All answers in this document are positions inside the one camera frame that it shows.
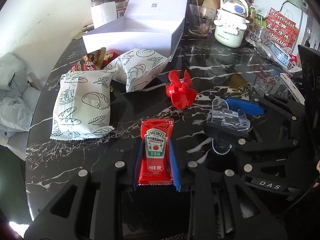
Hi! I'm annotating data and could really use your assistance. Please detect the red Heinz ketchup packet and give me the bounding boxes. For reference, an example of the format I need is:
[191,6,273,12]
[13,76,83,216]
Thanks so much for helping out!
[138,119,174,185]

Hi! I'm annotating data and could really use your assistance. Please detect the clear plastic clip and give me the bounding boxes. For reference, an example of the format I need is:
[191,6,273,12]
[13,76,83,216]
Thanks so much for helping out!
[206,97,251,155]

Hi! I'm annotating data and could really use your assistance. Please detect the red plastic fan propeller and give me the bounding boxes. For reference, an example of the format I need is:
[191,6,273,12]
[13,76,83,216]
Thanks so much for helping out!
[166,70,197,109]

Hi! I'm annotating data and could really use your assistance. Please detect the white bread-print snack bag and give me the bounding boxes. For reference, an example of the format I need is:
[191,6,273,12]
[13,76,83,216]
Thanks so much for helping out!
[50,70,114,141]

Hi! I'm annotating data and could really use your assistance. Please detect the red brown candy wrappers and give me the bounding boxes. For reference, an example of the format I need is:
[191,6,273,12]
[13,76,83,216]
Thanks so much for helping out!
[68,47,119,73]

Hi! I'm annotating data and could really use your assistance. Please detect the red barbecue seasoning bag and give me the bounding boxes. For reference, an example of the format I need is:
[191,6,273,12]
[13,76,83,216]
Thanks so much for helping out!
[266,8,299,49]

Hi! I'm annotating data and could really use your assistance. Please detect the white cartoon water bottle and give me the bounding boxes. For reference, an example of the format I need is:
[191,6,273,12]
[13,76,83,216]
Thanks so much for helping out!
[214,0,249,48]

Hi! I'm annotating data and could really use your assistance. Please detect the clear glass cup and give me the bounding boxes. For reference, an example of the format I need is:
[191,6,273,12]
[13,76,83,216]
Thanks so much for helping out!
[188,4,216,36]

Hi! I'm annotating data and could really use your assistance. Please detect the white open gift box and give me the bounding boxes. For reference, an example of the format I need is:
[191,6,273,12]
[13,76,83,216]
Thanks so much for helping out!
[82,0,188,57]

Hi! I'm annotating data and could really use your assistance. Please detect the grey puffer jacket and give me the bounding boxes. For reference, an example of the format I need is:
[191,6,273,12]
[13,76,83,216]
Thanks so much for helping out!
[0,53,41,160]

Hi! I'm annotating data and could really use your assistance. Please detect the white paper towel roll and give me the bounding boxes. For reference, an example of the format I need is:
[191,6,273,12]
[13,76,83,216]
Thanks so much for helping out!
[91,2,118,29]

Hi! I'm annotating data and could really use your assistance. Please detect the dark jar black lid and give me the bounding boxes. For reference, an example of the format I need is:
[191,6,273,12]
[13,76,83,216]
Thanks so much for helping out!
[91,0,105,7]

